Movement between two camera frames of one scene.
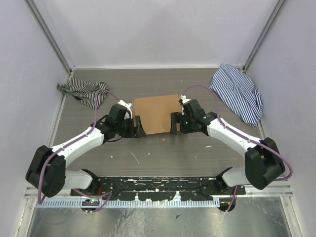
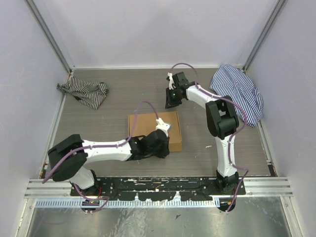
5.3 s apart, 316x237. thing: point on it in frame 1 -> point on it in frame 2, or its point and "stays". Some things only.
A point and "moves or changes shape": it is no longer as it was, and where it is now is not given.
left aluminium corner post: [49, 35] stays
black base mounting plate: [160, 188] stays
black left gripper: [138, 132] -> [165, 152]
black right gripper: [177, 117] -> [169, 102]
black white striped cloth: [84, 92] stays
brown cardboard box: [155, 113] moves or changes shape
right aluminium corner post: [278, 6] stays
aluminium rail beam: [277, 189] stays
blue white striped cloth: [238, 93] stays
